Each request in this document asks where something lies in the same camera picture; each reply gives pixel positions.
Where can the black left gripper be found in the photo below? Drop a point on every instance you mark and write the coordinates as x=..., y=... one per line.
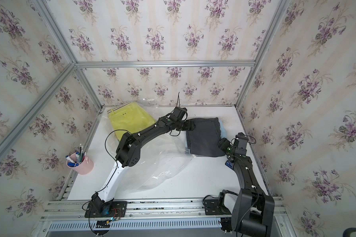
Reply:
x=188, y=127

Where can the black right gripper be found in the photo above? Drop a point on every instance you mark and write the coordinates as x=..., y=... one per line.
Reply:
x=225, y=142

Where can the dark grey trousers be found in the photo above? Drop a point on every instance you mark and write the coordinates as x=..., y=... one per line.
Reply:
x=204, y=136

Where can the clear plastic vacuum bag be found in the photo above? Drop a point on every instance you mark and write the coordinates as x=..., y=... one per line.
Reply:
x=161, y=159

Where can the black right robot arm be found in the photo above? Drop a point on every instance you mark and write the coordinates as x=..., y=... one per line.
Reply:
x=253, y=210

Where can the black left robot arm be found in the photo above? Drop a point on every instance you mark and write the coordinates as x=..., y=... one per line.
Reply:
x=128, y=154

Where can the yellow-green folded trousers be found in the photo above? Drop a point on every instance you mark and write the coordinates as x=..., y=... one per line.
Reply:
x=131, y=117

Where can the blue stapler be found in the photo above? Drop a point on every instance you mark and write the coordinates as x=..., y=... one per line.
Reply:
x=229, y=165

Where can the pink pen cup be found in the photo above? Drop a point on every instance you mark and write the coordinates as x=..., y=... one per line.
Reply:
x=80, y=162

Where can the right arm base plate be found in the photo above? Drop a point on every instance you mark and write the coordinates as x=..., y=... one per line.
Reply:
x=213, y=206

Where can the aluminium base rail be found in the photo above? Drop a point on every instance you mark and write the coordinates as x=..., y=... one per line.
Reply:
x=138, y=214

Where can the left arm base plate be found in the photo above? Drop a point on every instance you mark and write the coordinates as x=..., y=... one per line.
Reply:
x=114, y=209

